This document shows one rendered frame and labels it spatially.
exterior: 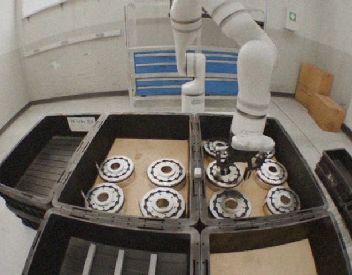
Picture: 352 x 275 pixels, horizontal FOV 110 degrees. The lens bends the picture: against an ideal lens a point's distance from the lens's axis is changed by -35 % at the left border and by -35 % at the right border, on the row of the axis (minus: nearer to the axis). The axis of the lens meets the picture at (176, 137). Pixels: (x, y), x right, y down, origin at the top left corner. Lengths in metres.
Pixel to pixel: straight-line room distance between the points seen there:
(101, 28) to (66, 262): 3.13
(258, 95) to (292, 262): 0.37
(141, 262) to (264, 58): 0.44
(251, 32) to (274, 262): 0.48
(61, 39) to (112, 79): 1.27
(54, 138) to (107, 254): 0.56
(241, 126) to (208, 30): 2.81
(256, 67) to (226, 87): 2.14
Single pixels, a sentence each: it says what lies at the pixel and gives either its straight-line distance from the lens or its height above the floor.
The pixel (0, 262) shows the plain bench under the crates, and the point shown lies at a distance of 0.79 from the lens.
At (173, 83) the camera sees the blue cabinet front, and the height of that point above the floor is 0.47.
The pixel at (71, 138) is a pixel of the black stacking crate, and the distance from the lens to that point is 0.79.
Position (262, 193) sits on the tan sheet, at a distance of 0.54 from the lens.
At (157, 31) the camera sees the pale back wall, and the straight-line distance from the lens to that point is 3.09.
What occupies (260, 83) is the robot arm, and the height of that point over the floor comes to 1.12.
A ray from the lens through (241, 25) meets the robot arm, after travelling 0.37.
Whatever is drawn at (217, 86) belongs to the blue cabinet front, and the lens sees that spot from 2.44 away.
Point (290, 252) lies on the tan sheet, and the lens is 0.48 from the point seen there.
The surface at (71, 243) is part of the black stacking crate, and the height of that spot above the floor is 0.83.
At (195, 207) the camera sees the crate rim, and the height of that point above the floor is 0.93.
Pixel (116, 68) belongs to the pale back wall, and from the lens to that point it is 3.28.
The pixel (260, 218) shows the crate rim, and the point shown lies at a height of 0.93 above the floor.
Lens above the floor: 1.22
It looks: 35 degrees down
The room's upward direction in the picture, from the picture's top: straight up
